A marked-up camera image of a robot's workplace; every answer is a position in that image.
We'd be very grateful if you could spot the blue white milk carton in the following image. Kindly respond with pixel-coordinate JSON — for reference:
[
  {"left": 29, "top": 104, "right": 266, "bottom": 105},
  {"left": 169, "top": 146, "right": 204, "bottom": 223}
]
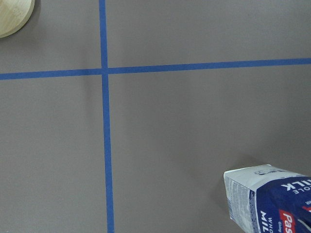
[{"left": 224, "top": 165, "right": 311, "bottom": 233}]

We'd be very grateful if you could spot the brown paper table mat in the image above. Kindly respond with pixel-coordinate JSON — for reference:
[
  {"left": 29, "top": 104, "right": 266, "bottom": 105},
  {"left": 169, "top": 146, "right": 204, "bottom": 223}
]
[{"left": 0, "top": 0, "right": 311, "bottom": 233}]

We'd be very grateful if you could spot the round wooden disc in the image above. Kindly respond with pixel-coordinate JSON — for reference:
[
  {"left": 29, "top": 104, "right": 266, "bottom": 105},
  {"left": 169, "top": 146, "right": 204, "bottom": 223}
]
[{"left": 0, "top": 0, "right": 35, "bottom": 38}]

